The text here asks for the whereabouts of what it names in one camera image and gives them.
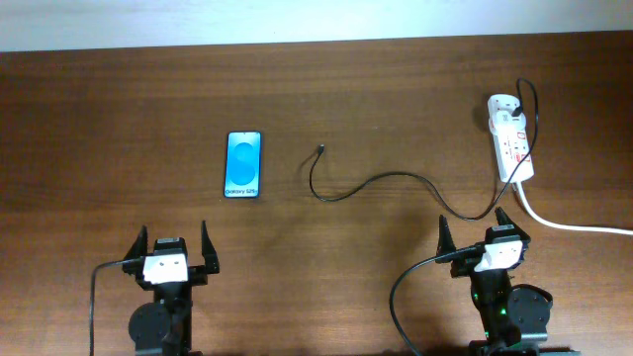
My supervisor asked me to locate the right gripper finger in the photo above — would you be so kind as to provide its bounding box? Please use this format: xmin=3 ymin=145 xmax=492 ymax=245
xmin=436 ymin=215 xmax=454 ymax=256
xmin=495 ymin=207 xmax=525 ymax=237

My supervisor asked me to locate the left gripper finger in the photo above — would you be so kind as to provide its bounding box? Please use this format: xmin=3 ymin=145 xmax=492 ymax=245
xmin=124 ymin=225 xmax=148 ymax=260
xmin=201 ymin=221 xmax=220 ymax=274

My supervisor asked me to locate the blue Samsung Galaxy smartphone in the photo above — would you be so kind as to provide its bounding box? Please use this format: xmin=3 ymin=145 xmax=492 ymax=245
xmin=224 ymin=132 xmax=262 ymax=199

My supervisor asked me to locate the black USB charging cable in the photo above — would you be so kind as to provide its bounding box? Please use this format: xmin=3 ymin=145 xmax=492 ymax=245
xmin=309 ymin=77 xmax=540 ymax=222

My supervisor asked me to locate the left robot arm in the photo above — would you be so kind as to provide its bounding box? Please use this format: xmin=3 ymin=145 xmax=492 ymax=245
xmin=122 ymin=222 xmax=220 ymax=356

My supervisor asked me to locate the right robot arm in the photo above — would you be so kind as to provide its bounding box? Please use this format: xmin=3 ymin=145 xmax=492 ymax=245
xmin=436 ymin=208 xmax=579 ymax=356

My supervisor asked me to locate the white power strip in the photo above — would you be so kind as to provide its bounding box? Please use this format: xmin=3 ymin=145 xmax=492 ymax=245
xmin=488 ymin=94 xmax=534 ymax=183

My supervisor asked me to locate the right black camera cable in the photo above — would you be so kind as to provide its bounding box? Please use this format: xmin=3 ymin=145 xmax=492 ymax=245
xmin=389 ymin=245 xmax=484 ymax=356

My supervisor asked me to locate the white power strip cord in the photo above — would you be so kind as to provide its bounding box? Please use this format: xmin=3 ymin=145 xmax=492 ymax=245
xmin=512 ymin=180 xmax=633 ymax=236

